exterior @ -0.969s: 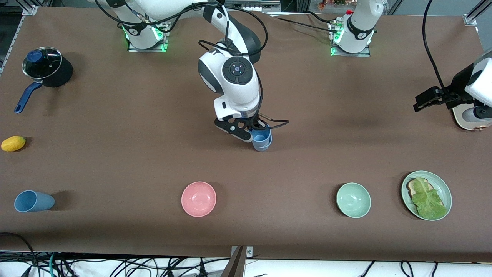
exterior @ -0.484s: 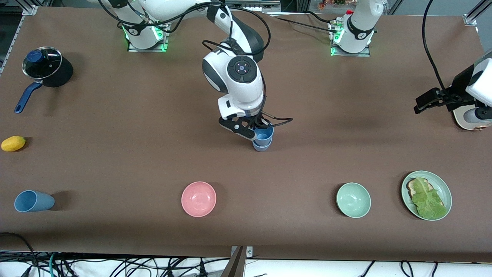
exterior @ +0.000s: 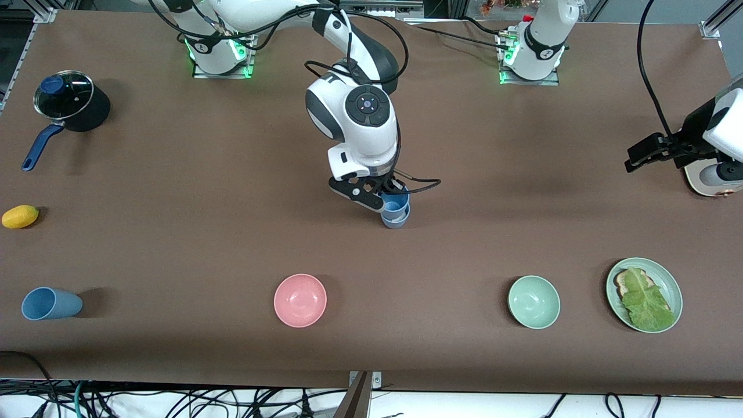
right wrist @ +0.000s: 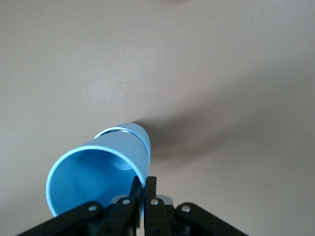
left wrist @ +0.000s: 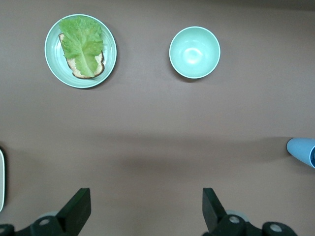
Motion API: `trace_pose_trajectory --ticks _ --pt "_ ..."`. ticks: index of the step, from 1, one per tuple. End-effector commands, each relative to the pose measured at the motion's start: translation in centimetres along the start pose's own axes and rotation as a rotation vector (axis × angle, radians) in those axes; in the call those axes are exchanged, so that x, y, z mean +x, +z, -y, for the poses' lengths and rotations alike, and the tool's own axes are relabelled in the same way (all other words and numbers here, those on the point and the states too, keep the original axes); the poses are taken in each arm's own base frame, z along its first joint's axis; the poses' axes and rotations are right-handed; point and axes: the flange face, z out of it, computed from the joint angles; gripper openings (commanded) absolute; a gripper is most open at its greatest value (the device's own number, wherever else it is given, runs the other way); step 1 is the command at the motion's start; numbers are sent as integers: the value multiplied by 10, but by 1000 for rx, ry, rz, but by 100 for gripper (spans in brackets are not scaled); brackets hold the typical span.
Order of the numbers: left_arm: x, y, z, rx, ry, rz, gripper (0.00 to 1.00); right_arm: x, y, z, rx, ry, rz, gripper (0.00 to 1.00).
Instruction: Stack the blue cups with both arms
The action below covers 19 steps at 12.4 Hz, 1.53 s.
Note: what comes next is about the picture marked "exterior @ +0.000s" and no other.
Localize yellow lemon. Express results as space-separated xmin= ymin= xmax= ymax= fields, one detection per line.
xmin=2 ymin=204 xmax=39 ymax=229

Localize black pot with blue handle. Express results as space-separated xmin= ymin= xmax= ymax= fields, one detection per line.
xmin=21 ymin=70 xmax=111 ymax=172

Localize black base cable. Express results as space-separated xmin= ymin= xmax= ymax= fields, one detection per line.
xmin=415 ymin=24 xmax=508 ymax=50
xmin=461 ymin=16 xmax=511 ymax=37

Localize pink bowl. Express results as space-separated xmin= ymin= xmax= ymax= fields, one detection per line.
xmin=273 ymin=273 xmax=327 ymax=328

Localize brown table cover cloth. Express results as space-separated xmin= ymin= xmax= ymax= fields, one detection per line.
xmin=0 ymin=10 xmax=743 ymax=395

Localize grey metal post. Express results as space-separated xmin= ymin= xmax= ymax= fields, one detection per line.
xmin=333 ymin=372 xmax=372 ymax=418

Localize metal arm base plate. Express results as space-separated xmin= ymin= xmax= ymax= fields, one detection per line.
xmin=193 ymin=35 xmax=256 ymax=79
xmin=499 ymin=32 xmax=561 ymax=87

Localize grey electronics box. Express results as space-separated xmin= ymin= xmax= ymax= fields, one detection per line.
xmin=342 ymin=0 xmax=424 ymax=17

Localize green lettuce leaf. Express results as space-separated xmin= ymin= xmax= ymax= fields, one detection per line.
xmin=621 ymin=267 xmax=677 ymax=331

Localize orange artificial flowers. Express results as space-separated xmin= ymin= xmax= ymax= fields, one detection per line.
xmin=479 ymin=0 xmax=523 ymax=15

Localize mint green bowl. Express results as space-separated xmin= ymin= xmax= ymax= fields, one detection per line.
xmin=507 ymin=275 xmax=561 ymax=330

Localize green plate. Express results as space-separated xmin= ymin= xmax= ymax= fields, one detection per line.
xmin=605 ymin=257 xmax=683 ymax=334

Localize thick black floor cable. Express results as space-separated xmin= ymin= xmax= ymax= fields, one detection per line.
xmin=0 ymin=350 xmax=56 ymax=407

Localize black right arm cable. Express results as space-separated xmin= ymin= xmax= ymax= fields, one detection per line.
xmin=148 ymin=0 xmax=442 ymax=195

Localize toasted bread slice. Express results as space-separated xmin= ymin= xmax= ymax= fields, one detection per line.
xmin=614 ymin=268 xmax=671 ymax=308

